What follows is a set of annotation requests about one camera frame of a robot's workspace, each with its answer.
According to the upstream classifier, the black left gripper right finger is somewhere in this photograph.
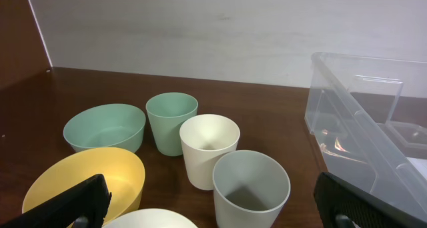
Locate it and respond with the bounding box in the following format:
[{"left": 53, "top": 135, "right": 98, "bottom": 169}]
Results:
[{"left": 314, "top": 172, "right": 426, "bottom": 228}]

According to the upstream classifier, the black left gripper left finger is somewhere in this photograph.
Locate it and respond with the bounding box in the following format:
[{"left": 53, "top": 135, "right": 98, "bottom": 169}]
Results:
[{"left": 1, "top": 174, "right": 111, "bottom": 228}]

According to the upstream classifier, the yellow small bowl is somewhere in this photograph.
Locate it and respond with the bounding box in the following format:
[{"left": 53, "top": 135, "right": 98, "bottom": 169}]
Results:
[{"left": 21, "top": 147, "right": 146, "bottom": 228}]

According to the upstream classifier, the white label in container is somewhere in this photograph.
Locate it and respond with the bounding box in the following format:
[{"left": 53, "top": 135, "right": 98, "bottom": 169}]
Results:
[{"left": 408, "top": 157, "right": 427, "bottom": 179}]

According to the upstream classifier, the clear plastic storage container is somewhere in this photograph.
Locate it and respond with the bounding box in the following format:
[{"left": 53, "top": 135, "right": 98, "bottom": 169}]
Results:
[{"left": 304, "top": 52, "right": 426, "bottom": 220}]

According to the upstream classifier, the white small bowl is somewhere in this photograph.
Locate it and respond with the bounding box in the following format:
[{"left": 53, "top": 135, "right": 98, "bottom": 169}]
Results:
[{"left": 103, "top": 208, "right": 197, "bottom": 228}]

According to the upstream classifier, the mint green small bowl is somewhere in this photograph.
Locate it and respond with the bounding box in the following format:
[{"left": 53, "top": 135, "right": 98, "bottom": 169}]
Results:
[{"left": 63, "top": 103, "right": 146, "bottom": 153}]

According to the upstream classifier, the grey cup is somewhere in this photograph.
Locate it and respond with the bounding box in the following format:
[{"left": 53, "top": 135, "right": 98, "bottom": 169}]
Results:
[{"left": 212, "top": 150, "right": 291, "bottom": 228}]

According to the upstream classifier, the mint green cup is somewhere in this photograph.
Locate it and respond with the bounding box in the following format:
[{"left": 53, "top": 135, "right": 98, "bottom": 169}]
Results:
[{"left": 145, "top": 92, "right": 198, "bottom": 157}]

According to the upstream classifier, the cream white cup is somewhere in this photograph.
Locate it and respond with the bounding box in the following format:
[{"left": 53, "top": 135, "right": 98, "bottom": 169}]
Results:
[{"left": 179, "top": 114, "right": 240, "bottom": 191}]

